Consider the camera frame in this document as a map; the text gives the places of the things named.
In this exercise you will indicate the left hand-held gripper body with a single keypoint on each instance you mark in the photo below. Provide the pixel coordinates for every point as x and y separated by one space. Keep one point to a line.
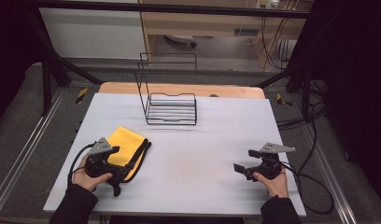
98 163

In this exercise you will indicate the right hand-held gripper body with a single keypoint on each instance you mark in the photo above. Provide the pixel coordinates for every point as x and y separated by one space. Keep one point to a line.
269 165

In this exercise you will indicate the yellow towel with black trim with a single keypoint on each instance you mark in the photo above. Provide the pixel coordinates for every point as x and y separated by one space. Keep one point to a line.
128 146

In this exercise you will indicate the person's left hand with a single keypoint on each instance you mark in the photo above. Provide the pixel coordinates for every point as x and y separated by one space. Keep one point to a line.
84 179

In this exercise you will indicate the person's right hand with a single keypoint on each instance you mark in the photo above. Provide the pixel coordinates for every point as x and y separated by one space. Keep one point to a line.
276 186

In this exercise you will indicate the white table cover sheet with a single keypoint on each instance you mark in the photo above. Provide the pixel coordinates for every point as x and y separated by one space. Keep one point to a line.
194 155

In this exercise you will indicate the yellow black hazard tape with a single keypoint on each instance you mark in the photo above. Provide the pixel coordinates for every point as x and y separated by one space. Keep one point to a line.
282 100
81 95

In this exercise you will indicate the wooden table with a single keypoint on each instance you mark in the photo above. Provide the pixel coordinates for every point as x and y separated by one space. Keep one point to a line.
235 90

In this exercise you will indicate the black curtain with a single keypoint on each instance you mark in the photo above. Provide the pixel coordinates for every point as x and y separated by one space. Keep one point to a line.
356 77
11 46

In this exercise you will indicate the white cabinet panel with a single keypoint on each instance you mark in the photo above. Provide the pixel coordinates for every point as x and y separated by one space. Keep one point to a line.
92 34

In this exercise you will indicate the office chair base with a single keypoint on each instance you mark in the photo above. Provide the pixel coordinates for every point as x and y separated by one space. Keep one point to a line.
180 39

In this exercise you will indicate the light wooden desk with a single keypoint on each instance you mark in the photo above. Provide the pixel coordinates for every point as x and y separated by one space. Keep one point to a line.
210 26

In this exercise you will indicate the white power strip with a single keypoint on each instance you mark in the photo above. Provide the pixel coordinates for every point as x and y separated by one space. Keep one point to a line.
267 3

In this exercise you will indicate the aluminium floor rail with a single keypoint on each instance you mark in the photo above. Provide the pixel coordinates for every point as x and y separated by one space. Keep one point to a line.
26 146
331 174

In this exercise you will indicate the black metal frame strut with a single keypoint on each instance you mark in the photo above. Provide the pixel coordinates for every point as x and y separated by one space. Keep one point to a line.
299 73
59 70

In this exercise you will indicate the black metal frame crossbar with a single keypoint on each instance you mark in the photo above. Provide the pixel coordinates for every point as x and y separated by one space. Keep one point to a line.
210 10

